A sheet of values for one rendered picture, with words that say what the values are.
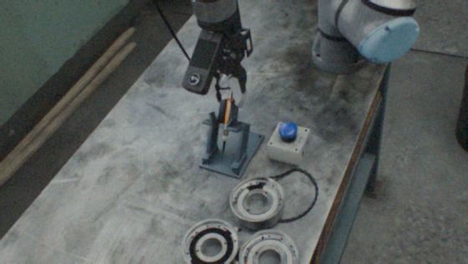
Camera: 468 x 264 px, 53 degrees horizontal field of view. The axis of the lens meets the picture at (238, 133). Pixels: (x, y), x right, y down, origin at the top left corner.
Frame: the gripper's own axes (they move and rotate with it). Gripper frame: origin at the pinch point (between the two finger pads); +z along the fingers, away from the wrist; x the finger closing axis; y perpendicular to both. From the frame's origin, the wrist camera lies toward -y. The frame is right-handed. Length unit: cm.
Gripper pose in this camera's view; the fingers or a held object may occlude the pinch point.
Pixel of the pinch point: (227, 102)
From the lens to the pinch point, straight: 96.2
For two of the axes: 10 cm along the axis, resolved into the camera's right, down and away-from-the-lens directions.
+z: 1.4, 6.7, 7.3
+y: 4.4, -7.0, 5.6
